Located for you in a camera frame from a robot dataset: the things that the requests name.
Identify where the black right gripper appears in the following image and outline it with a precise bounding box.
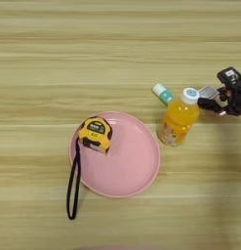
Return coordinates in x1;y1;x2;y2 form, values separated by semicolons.
196;85;241;117

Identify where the orange juice bottle white cap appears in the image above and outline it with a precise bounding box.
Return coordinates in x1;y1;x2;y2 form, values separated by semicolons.
156;86;201;147

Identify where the yellow tape measure black strap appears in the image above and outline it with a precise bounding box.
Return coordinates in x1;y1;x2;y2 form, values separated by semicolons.
65;115;113;221

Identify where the white green glue stick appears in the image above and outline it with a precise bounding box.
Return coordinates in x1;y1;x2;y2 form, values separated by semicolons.
151;82;176;107

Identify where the pink round plate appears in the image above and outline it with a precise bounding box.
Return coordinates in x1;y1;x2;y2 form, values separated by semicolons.
68;110;162;199

